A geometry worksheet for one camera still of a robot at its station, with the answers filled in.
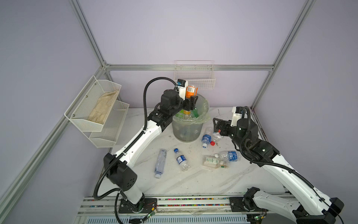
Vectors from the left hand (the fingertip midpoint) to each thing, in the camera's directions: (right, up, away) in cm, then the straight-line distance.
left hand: (190, 96), depth 72 cm
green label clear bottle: (-2, -9, +20) cm, 22 cm away
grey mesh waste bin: (-1, -21, +16) cm, 26 cm away
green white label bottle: (+15, -38, +12) cm, 43 cm away
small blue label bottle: (-5, -37, +12) cm, 39 cm away
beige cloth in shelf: (-51, -9, +4) cm, 52 cm away
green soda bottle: (+5, -7, +26) cm, 27 cm away
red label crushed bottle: (+20, -25, +28) cm, 43 cm away
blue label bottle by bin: (+13, -25, +23) cm, 36 cm away
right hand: (+13, -13, -4) cm, 19 cm away
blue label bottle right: (+24, -36, +15) cm, 46 cm away
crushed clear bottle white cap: (-19, -41, +16) cm, 47 cm away
